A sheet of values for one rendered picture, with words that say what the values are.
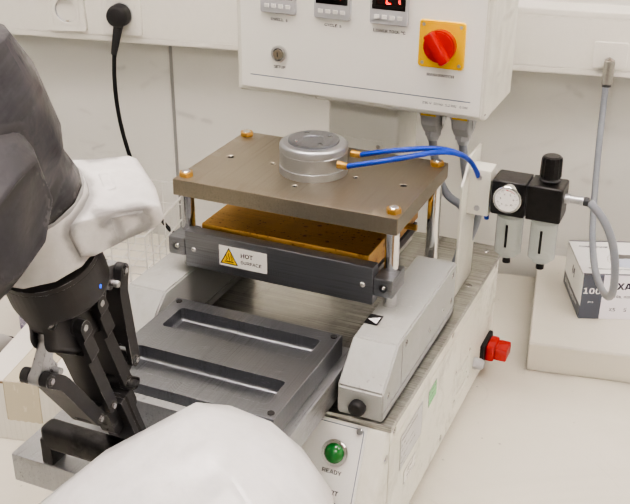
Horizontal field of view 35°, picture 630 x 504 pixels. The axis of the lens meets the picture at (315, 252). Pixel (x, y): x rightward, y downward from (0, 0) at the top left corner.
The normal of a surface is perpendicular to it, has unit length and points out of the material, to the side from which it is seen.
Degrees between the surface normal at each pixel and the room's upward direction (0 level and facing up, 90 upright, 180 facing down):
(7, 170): 36
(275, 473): 42
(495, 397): 0
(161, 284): 0
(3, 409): 89
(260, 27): 90
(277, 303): 0
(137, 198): 19
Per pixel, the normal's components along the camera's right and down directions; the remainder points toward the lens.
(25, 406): -0.19, 0.42
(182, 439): -0.32, -0.73
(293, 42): -0.40, 0.40
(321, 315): 0.00, -0.90
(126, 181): 0.15, -0.76
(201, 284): 0.92, 0.18
